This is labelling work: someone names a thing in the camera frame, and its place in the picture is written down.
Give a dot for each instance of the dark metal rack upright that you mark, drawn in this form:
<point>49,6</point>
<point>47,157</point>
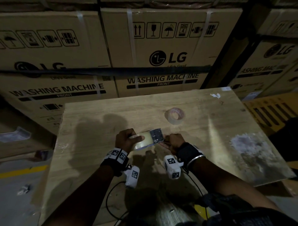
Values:
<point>235,35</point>

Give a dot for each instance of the person's right forearm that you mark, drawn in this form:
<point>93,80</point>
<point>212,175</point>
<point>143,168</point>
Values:
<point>230,181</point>

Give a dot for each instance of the clear plastic document pouch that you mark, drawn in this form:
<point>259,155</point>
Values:
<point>15,135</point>

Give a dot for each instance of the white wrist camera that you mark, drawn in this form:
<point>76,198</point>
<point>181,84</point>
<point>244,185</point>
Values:
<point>172,166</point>
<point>131,174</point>

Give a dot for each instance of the white shipping label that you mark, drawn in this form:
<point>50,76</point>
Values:
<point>255,95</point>

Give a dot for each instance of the crumpled paper scrap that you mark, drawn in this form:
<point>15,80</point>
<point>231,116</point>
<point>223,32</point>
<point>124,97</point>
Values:
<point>23,189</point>

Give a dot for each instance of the yellow black printed carton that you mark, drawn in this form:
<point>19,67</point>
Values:
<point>267,111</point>

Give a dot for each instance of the blue tape dispenser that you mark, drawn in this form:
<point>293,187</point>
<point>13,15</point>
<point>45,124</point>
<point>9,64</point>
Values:
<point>156,135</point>

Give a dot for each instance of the small white sticker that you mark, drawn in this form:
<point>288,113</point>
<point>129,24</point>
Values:
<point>225,89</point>

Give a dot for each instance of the person's right hand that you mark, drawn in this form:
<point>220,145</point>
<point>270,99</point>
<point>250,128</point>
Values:
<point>173,140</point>

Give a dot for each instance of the person's left hand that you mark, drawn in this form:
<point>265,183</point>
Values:
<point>126,139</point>

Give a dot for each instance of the clear tape roll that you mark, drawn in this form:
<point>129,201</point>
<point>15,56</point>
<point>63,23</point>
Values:
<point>143,139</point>

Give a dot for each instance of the person's left forearm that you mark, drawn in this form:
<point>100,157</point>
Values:
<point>79,198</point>

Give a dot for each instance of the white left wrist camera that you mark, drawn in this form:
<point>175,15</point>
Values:
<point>131,174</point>

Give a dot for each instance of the plain brown cardboard box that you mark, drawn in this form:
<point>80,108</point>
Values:
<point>18,144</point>

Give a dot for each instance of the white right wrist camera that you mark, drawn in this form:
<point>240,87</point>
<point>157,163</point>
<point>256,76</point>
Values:
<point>172,166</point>

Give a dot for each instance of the white paper scrap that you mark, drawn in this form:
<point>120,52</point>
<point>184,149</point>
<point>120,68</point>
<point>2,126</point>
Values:
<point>215,95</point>

